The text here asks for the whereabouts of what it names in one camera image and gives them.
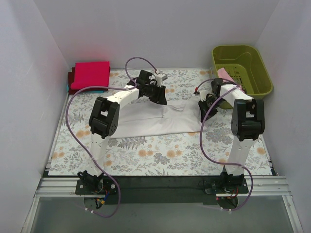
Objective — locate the aluminium rail frame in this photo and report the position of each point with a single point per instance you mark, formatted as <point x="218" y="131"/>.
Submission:
<point x="270" y="209"/>

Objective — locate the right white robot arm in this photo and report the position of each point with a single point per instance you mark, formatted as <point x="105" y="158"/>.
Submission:
<point x="247" y="124"/>

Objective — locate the floral table mat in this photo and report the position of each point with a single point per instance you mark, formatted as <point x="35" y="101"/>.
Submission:
<point x="172" y="154"/>

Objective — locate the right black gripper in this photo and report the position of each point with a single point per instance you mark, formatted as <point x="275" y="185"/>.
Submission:
<point x="206" y="109"/>

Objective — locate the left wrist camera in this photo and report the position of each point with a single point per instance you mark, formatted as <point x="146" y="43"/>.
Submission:
<point x="160" y="77"/>

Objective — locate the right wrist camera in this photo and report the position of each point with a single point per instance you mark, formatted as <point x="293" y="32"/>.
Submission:
<point x="202" y="94"/>

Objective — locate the folded teal t shirt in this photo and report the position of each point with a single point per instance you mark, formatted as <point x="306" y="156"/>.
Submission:
<point x="66" y="88"/>

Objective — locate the pink t shirt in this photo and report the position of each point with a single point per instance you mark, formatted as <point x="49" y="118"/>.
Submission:
<point x="226" y="78"/>

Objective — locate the folded magenta t shirt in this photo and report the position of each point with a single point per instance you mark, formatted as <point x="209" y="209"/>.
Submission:
<point x="87" y="74"/>

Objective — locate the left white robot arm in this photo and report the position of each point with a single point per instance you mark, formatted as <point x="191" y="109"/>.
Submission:
<point x="104" y="121"/>

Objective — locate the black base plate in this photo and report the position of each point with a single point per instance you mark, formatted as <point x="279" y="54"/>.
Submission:
<point x="160" y="189"/>

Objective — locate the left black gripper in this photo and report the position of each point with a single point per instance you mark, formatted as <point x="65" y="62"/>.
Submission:
<point x="157" y="91"/>

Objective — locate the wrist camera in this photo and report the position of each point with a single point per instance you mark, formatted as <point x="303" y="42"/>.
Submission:
<point x="160" y="77"/>
<point x="202" y="94"/>

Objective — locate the white t shirt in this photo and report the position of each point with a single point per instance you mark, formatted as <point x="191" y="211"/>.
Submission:
<point x="150" y="119"/>

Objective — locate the green plastic basket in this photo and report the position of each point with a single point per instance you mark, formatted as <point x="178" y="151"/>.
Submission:
<point x="245" y="65"/>

